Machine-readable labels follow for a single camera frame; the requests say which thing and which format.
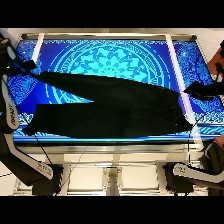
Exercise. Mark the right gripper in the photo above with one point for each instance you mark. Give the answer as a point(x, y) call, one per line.
point(199, 90)

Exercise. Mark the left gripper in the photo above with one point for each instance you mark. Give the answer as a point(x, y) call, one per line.
point(24, 66)

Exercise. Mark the black pants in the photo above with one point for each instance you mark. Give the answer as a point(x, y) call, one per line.
point(126, 110)

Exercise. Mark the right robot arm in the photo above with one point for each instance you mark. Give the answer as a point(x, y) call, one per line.
point(200, 173)

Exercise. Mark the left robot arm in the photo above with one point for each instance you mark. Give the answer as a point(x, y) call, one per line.
point(10, 151)

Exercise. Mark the silver frame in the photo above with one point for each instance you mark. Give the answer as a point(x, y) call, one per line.
point(113, 180)

